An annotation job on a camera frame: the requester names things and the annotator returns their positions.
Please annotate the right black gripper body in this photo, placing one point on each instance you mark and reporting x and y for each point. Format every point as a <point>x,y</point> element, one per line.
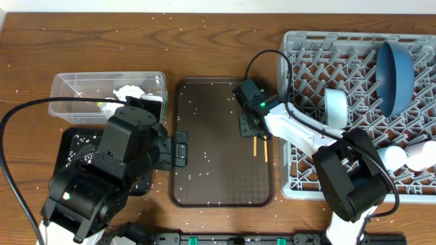
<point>246,128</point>

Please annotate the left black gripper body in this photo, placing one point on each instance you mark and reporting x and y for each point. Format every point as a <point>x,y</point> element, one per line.
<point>169,150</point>

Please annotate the wooden chopstick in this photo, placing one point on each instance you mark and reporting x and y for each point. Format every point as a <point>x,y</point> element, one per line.
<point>254,146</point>
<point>265,149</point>

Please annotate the white napkin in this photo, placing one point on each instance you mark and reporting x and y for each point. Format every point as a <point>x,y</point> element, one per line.
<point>130,91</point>

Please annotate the light blue rice bowl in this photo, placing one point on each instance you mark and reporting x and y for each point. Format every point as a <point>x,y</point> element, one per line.
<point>336,108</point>

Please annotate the pile of white rice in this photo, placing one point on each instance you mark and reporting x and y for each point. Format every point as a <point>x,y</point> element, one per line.
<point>82,148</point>

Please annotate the blue plate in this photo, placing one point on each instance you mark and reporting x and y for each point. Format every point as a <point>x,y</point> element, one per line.
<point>395,74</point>

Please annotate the light blue cup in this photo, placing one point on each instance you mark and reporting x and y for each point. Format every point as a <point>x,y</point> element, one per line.
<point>393,157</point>

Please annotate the pink and white cup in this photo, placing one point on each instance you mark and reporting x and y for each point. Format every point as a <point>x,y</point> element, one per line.
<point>421,156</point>

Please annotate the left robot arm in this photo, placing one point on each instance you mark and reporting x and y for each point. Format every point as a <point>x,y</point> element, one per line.
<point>86,195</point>

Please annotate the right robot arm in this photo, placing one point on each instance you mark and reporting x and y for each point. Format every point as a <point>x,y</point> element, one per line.
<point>353,178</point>

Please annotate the grey dishwasher rack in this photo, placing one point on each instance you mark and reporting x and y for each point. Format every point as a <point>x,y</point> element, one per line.
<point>346,61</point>

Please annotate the brown serving tray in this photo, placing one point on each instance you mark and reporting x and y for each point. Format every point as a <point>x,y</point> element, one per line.
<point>221,170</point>

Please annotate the clear plastic bin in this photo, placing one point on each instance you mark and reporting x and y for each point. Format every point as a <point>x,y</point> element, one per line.
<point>100,85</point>

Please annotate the black plastic tray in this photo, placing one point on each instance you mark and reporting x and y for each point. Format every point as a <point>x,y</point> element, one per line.
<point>141,188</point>

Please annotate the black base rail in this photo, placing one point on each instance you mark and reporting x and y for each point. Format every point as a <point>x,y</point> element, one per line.
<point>297,239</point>

